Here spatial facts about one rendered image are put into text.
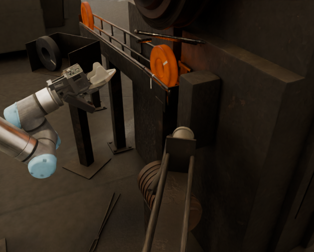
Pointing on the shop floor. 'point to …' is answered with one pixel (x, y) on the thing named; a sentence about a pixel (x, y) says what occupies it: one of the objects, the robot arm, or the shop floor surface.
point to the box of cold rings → (14, 24)
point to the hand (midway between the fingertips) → (113, 73)
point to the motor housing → (148, 172)
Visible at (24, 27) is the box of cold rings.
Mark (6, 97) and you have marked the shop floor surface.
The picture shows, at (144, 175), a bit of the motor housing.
